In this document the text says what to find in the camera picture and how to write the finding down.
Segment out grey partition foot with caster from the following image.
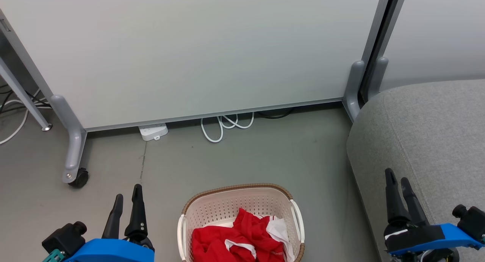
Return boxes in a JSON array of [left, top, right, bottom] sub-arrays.
[[50, 94, 88, 184]]

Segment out red shirt with mesh trim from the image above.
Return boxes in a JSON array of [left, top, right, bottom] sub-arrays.
[[232, 208, 287, 262]]

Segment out long white floor cable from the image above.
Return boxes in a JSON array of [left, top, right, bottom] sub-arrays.
[[0, 89, 41, 145]]

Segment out grey fabric sofa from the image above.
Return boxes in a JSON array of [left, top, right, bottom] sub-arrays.
[[346, 79, 485, 262]]

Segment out grey metal table leg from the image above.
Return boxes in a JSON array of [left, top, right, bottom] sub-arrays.
[[0, 56, 53, 132]]

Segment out bundled black cables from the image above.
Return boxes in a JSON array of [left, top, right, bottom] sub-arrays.
[[0, 83, 51, 115]]

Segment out cream perforated laundry basket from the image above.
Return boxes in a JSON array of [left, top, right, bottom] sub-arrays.
[[177, 183, 305, 262]]

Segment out wide white partition panel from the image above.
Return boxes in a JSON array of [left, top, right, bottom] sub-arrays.
[[0, 0, 384, 133]]

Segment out red shorts with white trim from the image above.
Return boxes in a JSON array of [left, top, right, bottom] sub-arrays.
[[191, 225, 258, 262]]

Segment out thin black cable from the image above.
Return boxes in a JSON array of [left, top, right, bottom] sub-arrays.
[[257, 108, 294, 120]]

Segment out black caster wheel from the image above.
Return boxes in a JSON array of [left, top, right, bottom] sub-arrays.
[[68, 168, 89, 189]]

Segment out white garment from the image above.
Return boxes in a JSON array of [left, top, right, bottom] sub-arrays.
[[264, 216, 295, 256]]

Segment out narrow white partition panel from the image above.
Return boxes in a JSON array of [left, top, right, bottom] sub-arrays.
[[359, 0, 485, 103]]

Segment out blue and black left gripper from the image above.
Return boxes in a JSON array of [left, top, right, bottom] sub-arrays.
[[66, 184, 155, 262]]

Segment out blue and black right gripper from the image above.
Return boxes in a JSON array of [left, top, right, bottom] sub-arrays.
[[384, 168, 485, 256]]

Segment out looped white cable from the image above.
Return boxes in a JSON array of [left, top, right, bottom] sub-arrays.
[[200, 112, 255, 143]]

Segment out white power strip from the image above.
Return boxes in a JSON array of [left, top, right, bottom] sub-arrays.
[[138, 122, 169, 142]]

